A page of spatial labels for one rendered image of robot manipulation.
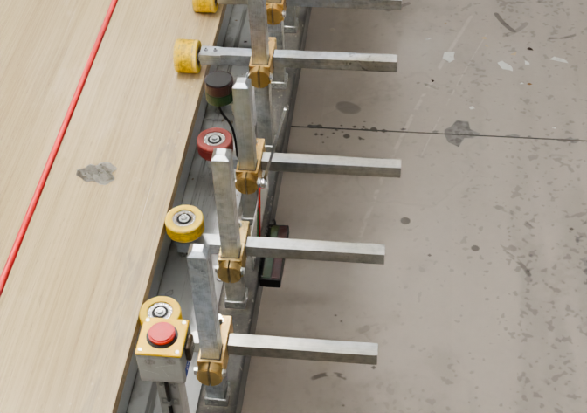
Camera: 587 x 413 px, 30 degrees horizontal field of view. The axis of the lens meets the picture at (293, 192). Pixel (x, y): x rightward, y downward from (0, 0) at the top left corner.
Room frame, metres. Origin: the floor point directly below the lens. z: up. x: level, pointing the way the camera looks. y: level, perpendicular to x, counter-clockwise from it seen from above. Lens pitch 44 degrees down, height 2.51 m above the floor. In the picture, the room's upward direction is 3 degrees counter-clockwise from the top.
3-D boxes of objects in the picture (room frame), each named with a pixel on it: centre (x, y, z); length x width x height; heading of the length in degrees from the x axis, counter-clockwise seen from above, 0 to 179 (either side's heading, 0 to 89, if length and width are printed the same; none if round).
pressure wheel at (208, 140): (1.84, 0.17, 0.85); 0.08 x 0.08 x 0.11
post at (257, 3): (2.03, 0.06, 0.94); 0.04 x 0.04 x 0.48; 82
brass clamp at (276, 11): (2.30, 0.02, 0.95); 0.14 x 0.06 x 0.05; 172
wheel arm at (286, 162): (1.81, -0.03, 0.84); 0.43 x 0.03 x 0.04; 82
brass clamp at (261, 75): (2.06, 0.06, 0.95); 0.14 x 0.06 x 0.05; 172
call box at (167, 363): (1.03, 0.21, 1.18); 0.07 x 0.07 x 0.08; 82
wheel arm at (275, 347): (1.32, 0.07, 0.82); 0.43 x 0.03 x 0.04; 82
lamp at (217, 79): (1.79, 0.14, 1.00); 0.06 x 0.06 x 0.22; 82
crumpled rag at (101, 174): (1.75, 0.42, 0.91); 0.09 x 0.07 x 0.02; 75
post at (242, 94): (1.79, 0.10, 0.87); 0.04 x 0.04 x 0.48; 82
